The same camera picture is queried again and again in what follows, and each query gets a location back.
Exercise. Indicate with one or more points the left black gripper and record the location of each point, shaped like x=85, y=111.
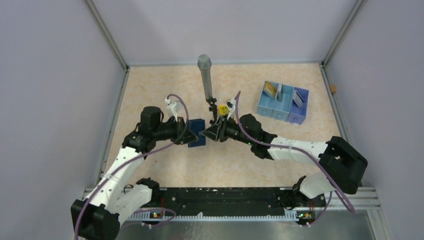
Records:
x=188, y=136

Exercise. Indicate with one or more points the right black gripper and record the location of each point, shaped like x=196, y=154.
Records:
x=221, y=124

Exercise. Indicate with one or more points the dark blue card holder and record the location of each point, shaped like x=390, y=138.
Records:
x=196, y=126

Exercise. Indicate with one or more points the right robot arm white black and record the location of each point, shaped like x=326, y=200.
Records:
x=341, y=166

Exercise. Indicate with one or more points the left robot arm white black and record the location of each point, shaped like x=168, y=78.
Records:
x=100, y=214

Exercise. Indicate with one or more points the gold credit card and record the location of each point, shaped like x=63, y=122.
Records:
x=270, y=89

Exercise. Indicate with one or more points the black credit card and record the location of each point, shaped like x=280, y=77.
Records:
x=279, y=95

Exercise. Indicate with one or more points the silver credit card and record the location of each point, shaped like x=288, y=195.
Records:
x=298, y=99

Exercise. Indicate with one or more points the yellow red blue toy block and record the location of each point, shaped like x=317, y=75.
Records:
x=223, y=110

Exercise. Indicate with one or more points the black tripod stand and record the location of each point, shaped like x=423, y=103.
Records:
x=214, y=109

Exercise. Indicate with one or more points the light blue drawer left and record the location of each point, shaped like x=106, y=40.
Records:
x=266, y=104

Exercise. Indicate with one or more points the light blue drawer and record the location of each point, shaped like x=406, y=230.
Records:
x=266, y=104
x=282, y=109

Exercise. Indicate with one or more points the grey microphone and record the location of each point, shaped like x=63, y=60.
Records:
x=204, y=65

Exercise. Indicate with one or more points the light blue drawer middle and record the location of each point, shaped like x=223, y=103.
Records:
x=282, y=109

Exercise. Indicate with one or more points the purple drawer right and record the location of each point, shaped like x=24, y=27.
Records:
x=297, y=115

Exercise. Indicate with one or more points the small wooden knob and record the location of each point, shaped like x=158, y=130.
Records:
x=332, y=88

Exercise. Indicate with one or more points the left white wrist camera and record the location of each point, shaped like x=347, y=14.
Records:
x=173, y=107

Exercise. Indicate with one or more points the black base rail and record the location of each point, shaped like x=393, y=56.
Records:
x=231, y=201

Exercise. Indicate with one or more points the white cable duct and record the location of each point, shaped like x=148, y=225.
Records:
x=289, y=216

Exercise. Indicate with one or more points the aluminium frame front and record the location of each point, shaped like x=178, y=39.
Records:
x=331, y=222

